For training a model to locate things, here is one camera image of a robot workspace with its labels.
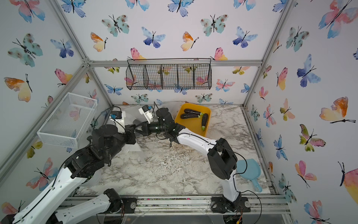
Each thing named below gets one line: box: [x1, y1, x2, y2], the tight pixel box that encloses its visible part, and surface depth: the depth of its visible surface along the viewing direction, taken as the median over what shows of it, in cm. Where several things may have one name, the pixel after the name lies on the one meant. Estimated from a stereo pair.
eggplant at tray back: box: [183, 108, 202, 116], surface depth 116 cm
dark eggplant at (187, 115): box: [180, 113, 201, 119], surface depth 111 cm
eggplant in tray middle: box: [201, 112, 209, 132], surface depth 110 cm
